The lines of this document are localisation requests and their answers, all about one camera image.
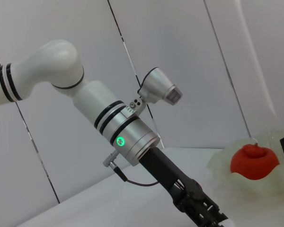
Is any red-orange fruit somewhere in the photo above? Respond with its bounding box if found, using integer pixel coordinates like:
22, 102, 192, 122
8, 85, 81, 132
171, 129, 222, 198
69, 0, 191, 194
230, 143, 280, 181

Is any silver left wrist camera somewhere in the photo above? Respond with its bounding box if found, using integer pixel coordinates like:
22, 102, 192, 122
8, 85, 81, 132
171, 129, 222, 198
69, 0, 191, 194
126, 67, 183, 114

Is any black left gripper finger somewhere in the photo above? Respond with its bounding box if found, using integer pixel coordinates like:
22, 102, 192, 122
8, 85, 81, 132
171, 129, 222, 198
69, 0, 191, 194
177, 197, 204, 227
188, 188, 230, 227

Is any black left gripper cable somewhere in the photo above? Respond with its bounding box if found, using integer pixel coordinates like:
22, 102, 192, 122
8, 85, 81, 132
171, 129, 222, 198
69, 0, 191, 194
102, 152, 162, 187

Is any green glass fruit plate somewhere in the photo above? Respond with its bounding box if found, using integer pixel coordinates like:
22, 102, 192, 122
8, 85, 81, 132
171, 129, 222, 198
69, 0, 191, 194
208, 129, 284, 201

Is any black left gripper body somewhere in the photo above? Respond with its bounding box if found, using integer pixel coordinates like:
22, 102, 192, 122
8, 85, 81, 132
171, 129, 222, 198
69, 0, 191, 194
138, 148, 202, 207

